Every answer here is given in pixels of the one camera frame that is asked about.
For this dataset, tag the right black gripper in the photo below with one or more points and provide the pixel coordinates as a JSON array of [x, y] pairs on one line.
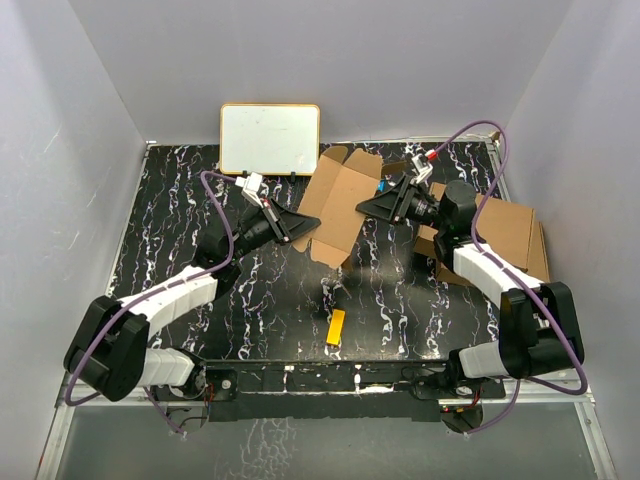
[[391, 204]]

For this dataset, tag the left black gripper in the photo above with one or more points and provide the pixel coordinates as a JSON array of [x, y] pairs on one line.
[[291, 226]]

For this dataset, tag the cardboard box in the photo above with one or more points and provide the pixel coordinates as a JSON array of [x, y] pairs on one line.
[[341, 181], [537, 265], [506, 226]]

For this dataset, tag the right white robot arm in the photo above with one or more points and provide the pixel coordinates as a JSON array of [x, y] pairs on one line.
[[538, 327]]

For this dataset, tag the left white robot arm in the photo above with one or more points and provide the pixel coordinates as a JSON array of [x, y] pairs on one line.
[[110, 350]]

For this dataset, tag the yellow rectangular block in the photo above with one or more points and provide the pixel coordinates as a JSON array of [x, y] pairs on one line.
[[335, 328]]

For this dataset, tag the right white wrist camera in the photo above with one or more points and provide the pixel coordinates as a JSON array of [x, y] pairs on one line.
[[423, 167]]

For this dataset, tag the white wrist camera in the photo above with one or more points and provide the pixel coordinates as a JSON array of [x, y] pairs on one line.
[[250, 185], [423, 167]]

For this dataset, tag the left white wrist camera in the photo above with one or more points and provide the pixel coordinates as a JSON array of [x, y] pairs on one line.
[[250, 185]]

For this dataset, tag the white board with wooden frame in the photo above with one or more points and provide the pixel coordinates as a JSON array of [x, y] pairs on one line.
[[269, 139]]

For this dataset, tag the aluminium frame rail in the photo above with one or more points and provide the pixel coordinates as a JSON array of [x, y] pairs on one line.
[[534, 434]]

